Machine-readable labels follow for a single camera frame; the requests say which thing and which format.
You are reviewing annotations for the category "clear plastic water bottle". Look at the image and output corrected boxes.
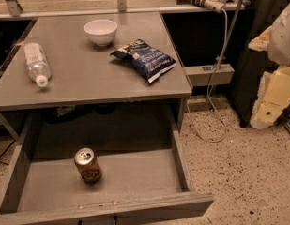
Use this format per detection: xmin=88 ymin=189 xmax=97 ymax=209
xmin=23 ymin=42 xmax=51 ymax=88

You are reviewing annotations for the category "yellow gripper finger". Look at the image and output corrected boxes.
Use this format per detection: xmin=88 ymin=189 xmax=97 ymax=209
xmin=248 ymin=26 xmax=271 ymax=52
xmin=250 ymin=67 xmax=290 ymax=129

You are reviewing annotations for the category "white ceramic bowl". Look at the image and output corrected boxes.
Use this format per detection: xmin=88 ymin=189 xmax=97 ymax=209
xmin=84 ymin=19 xmax=117 ymax=47

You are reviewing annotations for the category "orange soda can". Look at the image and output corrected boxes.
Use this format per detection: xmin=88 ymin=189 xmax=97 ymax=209
xmin=74 ymin=147 xmax=102 ymax=184

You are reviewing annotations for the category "grey counter cabinet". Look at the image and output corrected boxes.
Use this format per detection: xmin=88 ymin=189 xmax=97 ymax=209
xmin=0 ymin=12 xmax=191 ymax=139

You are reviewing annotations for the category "grey metal bracket block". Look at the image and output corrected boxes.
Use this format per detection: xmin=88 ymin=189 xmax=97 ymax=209
xmin=185 ymin=64 xmax=235 ymax=87

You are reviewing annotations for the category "black white striped handle device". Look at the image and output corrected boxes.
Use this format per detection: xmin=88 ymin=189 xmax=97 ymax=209
xmin=178 ymin=0 xmax=224 ymax=13

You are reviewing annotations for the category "blue chip bag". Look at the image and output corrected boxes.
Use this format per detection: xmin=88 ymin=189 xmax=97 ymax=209
xmin=112 ymin=38 xmax=176 ymax=83

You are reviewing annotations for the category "grey open top drawer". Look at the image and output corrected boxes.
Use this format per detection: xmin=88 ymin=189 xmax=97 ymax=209
xmin=0 ymin=112 xmax=213 ymax=225

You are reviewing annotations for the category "dark cabinet at right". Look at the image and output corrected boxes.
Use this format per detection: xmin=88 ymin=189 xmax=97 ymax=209
xmin=227 ymin=0 xmax=290 ymax=128

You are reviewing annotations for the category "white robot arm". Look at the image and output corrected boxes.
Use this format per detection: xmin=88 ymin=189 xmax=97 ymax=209
xmin=248 ymin=3 xmax=290 ymax=129

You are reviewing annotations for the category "white cable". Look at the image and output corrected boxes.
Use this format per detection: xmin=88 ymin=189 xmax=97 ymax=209
xmin=185 ymin=7 xmax=229 ymax=143

